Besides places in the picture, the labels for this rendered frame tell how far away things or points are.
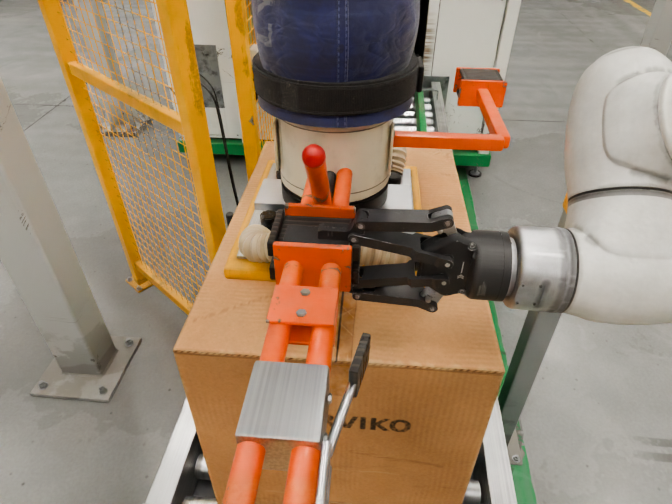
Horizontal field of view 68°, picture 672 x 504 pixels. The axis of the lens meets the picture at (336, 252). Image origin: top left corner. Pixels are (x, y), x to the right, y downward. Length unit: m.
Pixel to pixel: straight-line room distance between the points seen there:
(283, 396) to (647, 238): 0.37
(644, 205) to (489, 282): 0.16
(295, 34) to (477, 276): 0.34
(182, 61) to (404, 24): 0.72
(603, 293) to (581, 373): 1.63
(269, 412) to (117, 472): 1.51
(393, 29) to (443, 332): 0.37
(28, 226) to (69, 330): 0.44
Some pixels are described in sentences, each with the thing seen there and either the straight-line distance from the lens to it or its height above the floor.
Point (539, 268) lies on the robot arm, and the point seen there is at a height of 1.23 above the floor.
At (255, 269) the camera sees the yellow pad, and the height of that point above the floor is 1.09.
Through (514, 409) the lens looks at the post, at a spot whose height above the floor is 0.24.
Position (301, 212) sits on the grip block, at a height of 1.22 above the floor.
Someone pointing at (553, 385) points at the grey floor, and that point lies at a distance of 2.08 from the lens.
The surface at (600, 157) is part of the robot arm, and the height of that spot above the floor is 1.31.
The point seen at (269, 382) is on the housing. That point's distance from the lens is 0.40.
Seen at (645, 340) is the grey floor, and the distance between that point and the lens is 2.41.
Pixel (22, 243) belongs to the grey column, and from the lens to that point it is 1.74.
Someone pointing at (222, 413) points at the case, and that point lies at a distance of 0.72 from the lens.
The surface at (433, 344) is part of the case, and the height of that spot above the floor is 1.08.
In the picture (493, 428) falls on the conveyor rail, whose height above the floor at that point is 0.59.
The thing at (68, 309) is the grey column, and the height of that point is 0.37.
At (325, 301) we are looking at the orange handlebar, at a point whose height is 1.22.
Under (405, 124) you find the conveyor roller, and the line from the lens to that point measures 2.50.
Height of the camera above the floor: 1.55
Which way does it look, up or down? 39 degrees down
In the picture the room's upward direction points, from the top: straight up
